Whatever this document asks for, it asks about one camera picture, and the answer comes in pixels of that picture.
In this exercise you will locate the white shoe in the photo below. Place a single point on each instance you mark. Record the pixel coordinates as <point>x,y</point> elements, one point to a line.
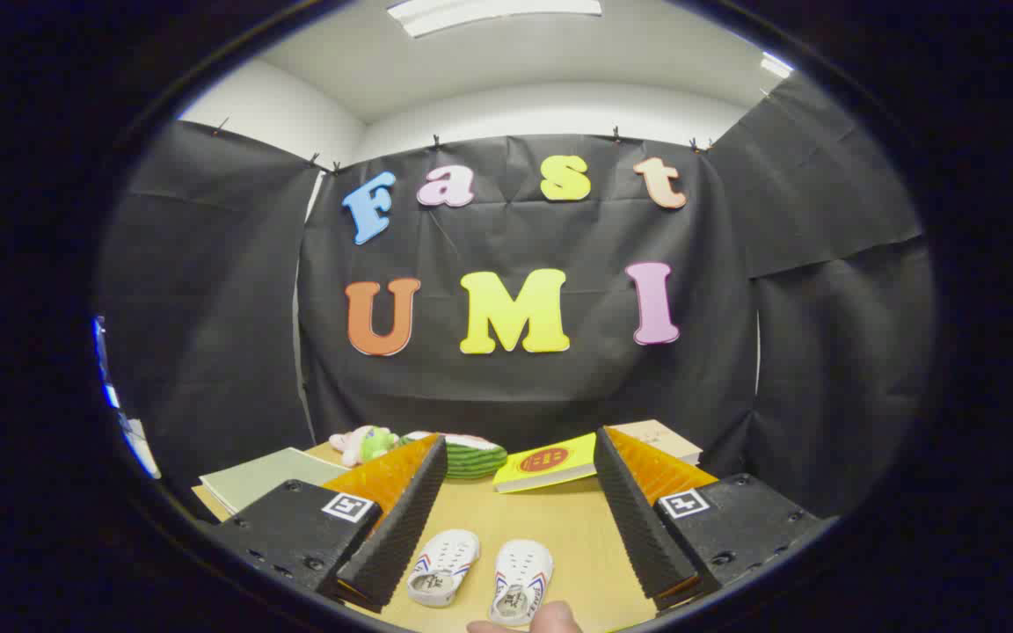
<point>445,558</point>
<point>524,563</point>

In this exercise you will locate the beige book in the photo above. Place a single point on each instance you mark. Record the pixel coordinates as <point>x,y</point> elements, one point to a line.
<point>660,438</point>

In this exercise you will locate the green fabric storage box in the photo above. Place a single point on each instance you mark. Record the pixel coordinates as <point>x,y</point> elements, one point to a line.
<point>269,479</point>

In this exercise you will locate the long ceiling light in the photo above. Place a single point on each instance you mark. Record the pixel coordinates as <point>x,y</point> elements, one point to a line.
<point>489,12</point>

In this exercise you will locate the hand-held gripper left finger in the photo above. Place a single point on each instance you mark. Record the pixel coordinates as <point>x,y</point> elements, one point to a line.
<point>401,527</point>

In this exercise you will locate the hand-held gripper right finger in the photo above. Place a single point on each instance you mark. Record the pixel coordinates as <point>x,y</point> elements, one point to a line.
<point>638,527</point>

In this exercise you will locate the small ceiling light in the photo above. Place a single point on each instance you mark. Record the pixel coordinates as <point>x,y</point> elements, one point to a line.
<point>776,65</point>

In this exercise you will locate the pink and green plush toy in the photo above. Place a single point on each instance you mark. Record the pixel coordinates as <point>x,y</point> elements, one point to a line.
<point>364,444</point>

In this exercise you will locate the yellow book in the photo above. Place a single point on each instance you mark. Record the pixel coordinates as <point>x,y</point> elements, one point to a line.
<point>546,462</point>

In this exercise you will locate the green striped watermelon plush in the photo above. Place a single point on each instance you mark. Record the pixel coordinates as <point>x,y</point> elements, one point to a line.
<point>476,459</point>

